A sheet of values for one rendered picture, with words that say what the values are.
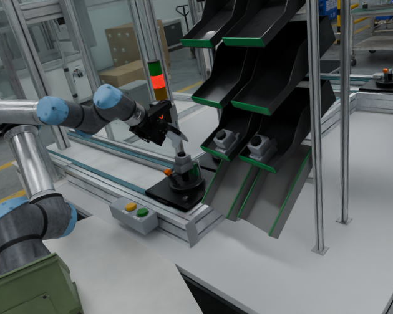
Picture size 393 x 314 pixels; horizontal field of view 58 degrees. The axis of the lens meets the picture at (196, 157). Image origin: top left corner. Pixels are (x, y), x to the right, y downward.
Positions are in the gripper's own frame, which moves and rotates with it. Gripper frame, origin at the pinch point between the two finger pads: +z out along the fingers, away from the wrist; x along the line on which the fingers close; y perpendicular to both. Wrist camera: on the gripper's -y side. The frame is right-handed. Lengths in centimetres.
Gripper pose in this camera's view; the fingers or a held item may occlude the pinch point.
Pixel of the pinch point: (178, 136)
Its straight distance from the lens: 131.0
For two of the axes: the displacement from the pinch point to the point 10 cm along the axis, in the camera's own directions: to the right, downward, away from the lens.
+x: 7.1, 1.9, -6.8
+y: -3.9, 9.1, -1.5
